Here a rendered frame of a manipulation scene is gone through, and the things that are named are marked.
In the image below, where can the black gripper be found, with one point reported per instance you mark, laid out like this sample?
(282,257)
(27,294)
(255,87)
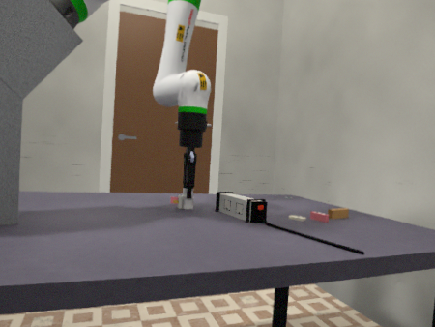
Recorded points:
(191,140)

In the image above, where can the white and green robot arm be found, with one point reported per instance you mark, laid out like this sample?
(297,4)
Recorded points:
(190,92)

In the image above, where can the small orange block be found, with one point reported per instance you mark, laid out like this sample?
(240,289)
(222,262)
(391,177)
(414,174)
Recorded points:
(338,213)

